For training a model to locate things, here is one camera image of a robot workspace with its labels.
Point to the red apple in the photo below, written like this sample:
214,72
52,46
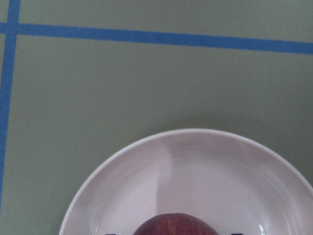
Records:
174,224

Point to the pink plate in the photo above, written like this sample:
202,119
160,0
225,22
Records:
232,183

